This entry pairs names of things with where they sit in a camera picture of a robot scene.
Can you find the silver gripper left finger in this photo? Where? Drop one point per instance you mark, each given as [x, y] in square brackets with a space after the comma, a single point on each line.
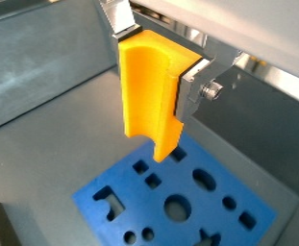
[119, 19]

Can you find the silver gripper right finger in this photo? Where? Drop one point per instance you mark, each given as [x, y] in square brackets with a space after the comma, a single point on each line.
[198, 81]

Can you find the yellow arch block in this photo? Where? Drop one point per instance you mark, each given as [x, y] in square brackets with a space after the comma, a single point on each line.
[151, 63]

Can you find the blue shape sorting board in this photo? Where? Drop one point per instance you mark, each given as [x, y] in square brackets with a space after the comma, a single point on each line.
[181, 202]

